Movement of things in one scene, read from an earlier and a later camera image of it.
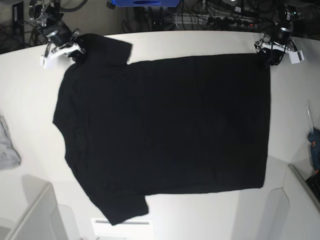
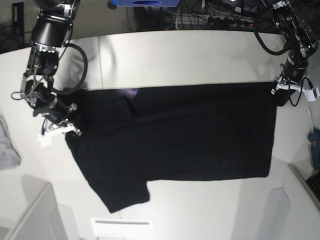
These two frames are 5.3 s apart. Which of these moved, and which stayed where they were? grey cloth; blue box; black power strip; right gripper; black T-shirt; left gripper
Moved: left gripper; right gripper; black T-shirt
Stayed: black power strip; grey cloth; blue box
